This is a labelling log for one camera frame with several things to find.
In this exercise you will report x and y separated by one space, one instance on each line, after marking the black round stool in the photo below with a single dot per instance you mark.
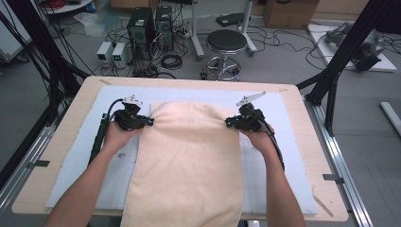
226 40

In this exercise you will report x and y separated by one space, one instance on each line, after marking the white power supply box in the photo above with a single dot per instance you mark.
104 52
119 53

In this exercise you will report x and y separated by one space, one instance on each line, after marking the cream towel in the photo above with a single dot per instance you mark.
189 164

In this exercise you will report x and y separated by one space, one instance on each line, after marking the black flat device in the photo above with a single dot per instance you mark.
228 19

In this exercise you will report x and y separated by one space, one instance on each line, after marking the white tube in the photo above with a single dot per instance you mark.
391 116

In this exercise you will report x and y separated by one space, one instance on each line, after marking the person's left hand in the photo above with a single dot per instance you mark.
118 138

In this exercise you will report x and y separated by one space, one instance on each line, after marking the person's right hand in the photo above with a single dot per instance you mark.
261 142

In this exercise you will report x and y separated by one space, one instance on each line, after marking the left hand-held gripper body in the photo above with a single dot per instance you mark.
129 121

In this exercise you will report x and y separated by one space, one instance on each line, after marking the clear plastic sheet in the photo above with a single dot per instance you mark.
94 23

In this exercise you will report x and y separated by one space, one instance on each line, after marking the thin wooden strip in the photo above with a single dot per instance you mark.
323 206

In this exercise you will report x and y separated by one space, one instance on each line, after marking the cardboard box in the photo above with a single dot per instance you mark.
290 14

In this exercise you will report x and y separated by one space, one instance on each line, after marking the aluminium frame rail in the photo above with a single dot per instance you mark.
41 143
335 157

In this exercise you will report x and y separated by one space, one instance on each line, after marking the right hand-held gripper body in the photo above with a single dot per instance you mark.
249 121

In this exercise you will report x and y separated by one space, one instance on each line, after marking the white stand leg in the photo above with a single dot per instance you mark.
247 31
196 38

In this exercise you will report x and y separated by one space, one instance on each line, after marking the black metal stand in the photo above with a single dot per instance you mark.
38 38
353 41

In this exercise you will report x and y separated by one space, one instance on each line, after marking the white foam mat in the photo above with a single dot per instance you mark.
195 93

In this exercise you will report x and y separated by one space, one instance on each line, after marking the white round table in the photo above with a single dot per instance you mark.
72 8

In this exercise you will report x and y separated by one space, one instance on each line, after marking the grey and black machine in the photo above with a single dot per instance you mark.
367 50

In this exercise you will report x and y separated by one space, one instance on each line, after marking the white base board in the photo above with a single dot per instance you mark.
387 64

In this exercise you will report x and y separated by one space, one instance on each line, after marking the black table clamp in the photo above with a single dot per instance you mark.
332 178
38 163

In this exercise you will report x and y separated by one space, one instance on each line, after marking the black computer tower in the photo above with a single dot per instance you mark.
164 28
140 31

